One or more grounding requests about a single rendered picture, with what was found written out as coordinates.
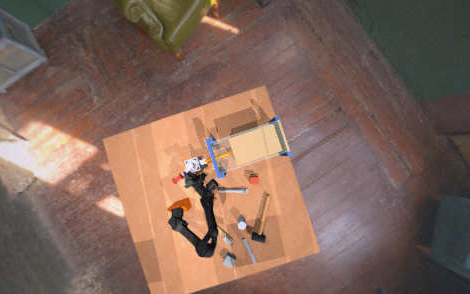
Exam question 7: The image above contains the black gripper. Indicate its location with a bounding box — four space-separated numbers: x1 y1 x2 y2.
183 171 204 192

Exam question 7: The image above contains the black-headed hammer with wooden handle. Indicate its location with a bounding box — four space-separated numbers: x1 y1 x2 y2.
252 195 270 243

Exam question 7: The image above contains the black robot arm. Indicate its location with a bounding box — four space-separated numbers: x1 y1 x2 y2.
168 173 219 258

